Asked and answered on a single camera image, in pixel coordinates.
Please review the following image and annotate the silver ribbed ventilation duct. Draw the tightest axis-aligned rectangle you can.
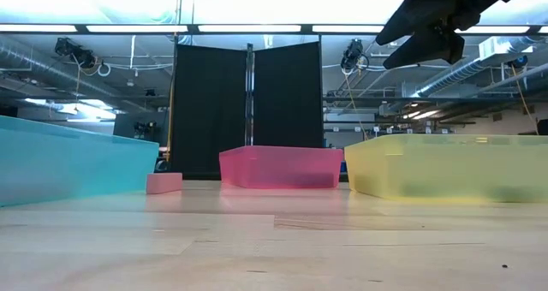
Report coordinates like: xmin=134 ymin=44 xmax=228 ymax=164
xmin=0 ymin=40 xmax=125 ymax=108
xmin=409 ymin=58 xmax=489 ymax=98

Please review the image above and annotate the yellow cable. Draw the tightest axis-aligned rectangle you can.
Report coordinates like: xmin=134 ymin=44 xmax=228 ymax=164
xmin=165 ymin=33 xmax=176 ymax=163

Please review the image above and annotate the black ceiling-hung device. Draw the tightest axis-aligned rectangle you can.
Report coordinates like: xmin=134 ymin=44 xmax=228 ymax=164
xmin=54 ymin=37 xmax=112 ymax=78
xmin=340 ymin=38 xmax=370 ymax=76

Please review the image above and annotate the red translucent plastic bin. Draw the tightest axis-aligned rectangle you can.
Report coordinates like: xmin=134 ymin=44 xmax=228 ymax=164
xmin=218 ymin=145 xmax=345 ymax=190

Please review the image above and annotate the dark gray cabinet panel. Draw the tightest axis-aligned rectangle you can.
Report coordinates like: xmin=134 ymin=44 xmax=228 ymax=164
xmin=112 ymin=110 xmax=170 ymax=149

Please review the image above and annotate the lit fluorescent tube lamp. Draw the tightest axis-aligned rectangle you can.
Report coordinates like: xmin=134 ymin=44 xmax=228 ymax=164
xmin=402 ymin=109 xmax=442 ymax=121

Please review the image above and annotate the yellow translucent plastic bin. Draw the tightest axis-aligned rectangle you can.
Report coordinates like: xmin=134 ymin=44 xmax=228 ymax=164
xmin=344 ymin=134 xmax=548 ymax=205

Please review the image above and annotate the teal translucent plastic bin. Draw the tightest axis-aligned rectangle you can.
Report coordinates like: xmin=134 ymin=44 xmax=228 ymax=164
xmin=0 ymin=114 xmax=160 ymax=207

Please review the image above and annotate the black folding screen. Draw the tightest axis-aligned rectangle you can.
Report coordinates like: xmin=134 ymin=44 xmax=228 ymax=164
xmin=170 ymin=41 xmax=325 ymax=181

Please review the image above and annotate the pink rectangular block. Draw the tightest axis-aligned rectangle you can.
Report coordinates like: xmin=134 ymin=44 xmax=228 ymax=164
xmin=146 ymin=172 xmax=184 ymax=195

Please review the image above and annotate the white ceiling air unit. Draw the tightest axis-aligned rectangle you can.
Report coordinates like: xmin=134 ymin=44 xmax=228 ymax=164
xmin=478 ymin=36 xmax=535 ymax=62

